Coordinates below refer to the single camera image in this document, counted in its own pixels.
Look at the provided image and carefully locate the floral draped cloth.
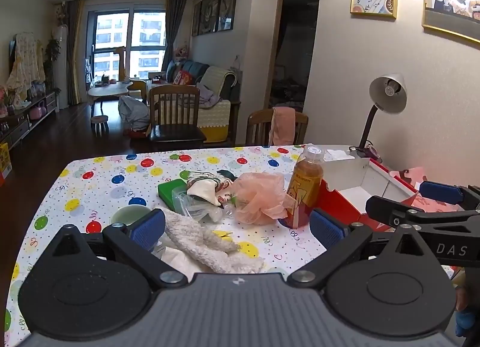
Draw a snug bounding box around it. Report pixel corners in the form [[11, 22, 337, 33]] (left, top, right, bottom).
[[5, 32, 46, 102]]

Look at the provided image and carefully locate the yellow box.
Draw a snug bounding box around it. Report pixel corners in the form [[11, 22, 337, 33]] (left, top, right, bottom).
[[0, 142, 13, 180]]

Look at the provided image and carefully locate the orange juice bottle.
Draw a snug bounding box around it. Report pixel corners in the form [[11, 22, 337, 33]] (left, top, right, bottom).
[[277, 145, 325, 229]]

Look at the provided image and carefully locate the green ceramic bowl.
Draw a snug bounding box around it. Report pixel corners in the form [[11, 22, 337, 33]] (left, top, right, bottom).
[[109, 205, 152, 228]]

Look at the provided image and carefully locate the pink towel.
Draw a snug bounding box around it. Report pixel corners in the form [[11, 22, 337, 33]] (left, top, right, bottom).
[[268, 106, 297, 146]]

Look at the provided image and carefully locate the pink fluffy cloth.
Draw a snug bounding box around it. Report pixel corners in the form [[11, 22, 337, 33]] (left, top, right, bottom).
[[229, 172, 298, 226]]

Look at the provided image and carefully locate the large window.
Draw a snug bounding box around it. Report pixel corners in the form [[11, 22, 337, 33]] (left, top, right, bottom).
[[86, 7, 167, 83]]

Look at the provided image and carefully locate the small wooden stool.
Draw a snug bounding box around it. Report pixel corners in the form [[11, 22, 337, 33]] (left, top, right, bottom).
[[90, 115, 110, 138]]

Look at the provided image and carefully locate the white desk lamp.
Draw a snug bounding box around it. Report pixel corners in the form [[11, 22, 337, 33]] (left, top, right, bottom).
[[349, 73, 408, 164]]

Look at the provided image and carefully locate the white fluffy towel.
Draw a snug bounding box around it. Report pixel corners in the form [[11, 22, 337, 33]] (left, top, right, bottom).
[[152, 208, 265, 274]]

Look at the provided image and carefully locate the wooden chair with dark seat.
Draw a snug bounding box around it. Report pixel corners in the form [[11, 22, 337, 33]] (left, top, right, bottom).
[[148, 85, 208, 153]]

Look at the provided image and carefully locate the red and white cardboard box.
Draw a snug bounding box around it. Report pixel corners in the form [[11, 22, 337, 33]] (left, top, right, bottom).
[[312, 156, 467, 234]]

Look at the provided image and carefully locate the wooden door frame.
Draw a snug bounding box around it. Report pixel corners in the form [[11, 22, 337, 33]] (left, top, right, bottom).
[[262, 0, 323, 115]]

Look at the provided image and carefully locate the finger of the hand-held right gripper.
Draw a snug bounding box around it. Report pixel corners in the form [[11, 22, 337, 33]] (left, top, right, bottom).
[[419, 181, 480, 210], [365, 196, 480, 229]]

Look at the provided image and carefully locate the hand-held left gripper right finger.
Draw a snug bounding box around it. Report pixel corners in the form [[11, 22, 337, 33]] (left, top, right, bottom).
[[287, 208, 439, 290]]

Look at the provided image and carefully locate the grey white bundle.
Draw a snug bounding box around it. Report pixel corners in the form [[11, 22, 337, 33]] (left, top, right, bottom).
[[118, 95, 151, 132]]

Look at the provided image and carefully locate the white paper napkin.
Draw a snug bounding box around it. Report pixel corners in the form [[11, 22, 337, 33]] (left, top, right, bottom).
[[325, 148, 356, 160]]

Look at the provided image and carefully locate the wooden coffee table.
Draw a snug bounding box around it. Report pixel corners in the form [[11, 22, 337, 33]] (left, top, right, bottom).
[[87, 81, 140, 116]]

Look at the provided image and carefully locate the dark wooden media cabinet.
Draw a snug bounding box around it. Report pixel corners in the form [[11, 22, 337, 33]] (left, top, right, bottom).
[[0, 90, 59, 151]]

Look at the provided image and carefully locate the white standing air conditioner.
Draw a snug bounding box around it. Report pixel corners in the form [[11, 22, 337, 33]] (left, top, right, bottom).
[[52, 25, 70, 109]]

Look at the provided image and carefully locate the green potted plant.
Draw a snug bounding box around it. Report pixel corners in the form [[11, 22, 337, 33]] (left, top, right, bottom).
[[45, 37, 61, 71]]

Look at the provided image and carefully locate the grey and yellow curtain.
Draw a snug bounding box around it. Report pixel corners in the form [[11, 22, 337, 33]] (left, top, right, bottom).
[[65, 0, 88, 106]]

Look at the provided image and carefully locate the clear plastic bag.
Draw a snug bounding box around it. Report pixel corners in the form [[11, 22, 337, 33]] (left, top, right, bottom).
[[172, 186, 235, 222]]

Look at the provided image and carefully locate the green sponge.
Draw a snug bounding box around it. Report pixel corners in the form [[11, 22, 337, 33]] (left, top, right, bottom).
[[157, 179, 188, 210]]

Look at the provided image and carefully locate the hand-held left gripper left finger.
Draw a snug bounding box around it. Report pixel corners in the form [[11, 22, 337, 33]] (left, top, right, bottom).
[[50, 209, 188, 290]]

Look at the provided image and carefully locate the dark framed wall picture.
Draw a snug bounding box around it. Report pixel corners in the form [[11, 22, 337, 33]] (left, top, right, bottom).
[[217, 0, 239, 32], [191, 1, 202, 37], [198, 0, 222, 36]]

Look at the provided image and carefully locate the sofa with cream covers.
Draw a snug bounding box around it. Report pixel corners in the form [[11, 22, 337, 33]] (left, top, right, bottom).
[[148, 60, 241, 144]]

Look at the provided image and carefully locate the person's right hand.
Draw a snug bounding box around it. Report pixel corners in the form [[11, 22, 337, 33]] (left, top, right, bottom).
[[455, 283, 480, 337]]

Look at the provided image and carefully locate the printed white cloth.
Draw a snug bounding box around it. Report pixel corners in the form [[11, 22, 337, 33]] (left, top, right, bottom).
[[185, 170, 237, 207]]

